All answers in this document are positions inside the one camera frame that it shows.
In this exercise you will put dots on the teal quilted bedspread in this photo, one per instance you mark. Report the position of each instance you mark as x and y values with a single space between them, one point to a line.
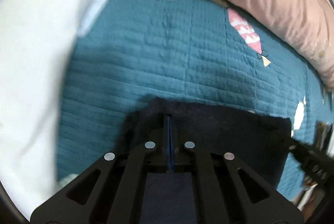
156 57

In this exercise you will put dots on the dark denim jacket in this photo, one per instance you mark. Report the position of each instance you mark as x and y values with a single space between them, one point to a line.
234 130

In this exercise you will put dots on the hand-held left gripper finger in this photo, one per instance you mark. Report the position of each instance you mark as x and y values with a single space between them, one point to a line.
171 145
167 145

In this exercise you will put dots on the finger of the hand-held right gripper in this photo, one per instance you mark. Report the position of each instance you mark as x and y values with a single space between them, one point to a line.
300 148

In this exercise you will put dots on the white pillow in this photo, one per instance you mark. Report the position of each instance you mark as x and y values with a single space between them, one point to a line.
34 70

